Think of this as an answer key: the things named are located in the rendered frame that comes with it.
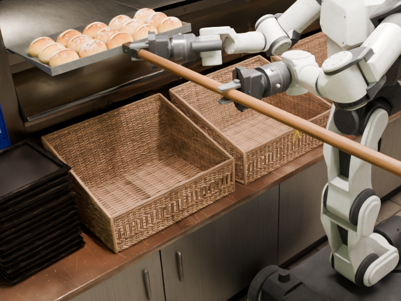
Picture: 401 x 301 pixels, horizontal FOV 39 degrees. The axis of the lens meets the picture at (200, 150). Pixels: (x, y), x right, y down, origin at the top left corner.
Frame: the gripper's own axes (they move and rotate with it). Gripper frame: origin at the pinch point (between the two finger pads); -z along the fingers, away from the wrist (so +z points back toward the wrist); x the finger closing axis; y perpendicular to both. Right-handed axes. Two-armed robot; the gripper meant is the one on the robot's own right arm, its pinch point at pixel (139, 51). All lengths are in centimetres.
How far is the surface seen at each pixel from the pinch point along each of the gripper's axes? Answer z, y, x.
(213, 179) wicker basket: 22, 0, 52
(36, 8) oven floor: -46, 69, 3
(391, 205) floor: 120, 63, 122
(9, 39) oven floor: -49, 29, 2
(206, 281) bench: 16, -10, 93
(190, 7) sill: 20, 59, 5
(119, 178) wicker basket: -16, 21, 62
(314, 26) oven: 85, 105, 34
